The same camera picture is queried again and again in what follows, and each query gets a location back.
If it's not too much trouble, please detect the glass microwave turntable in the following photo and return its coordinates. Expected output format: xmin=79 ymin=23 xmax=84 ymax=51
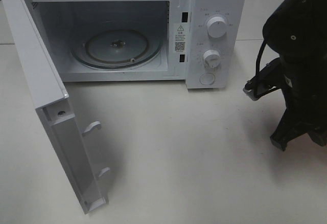
xmin=71 ymin=29 xmax=162 ymax=70

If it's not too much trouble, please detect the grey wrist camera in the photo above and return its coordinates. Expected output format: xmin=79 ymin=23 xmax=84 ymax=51
xmin=243 ymin=58 xmax=283 ymax=101

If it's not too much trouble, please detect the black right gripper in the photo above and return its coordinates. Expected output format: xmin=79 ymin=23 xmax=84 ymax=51
xmin=270 ymin=55 xmax=326 ymax=151

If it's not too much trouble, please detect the round door release button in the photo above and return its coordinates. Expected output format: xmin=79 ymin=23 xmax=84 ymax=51
xmin=200 ymin=73 xmax=215 ymax=85

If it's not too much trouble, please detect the white warning label sticker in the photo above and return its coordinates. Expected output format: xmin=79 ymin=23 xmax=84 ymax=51
xmin=173 ymin=23 xmax=190 ymax=53

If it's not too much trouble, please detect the black camera cable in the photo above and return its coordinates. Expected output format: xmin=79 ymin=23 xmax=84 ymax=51
xmin=246 ymin=0 xmax=322 ymax=92

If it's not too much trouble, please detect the white timer knob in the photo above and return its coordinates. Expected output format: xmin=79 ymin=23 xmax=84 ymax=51
xmin=203 ymin=50 xmax=221 ymax=69

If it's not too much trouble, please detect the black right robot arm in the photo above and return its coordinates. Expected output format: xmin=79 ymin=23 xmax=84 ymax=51
xmin=260 ymin=0 xmax=326 ymax=150

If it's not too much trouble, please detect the upper white power knob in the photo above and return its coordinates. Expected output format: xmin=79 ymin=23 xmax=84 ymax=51
xmin=206 ymin=15 xmax=227 ymax=38

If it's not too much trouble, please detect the white microwave door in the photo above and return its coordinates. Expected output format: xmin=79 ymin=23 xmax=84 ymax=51
xmin=2 ymin=0 xmax=110 ymax=213

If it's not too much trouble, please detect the white microwave oven body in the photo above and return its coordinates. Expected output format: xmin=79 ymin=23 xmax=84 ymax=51
xmin=32 ymin=0 xmax=244 ymax=89

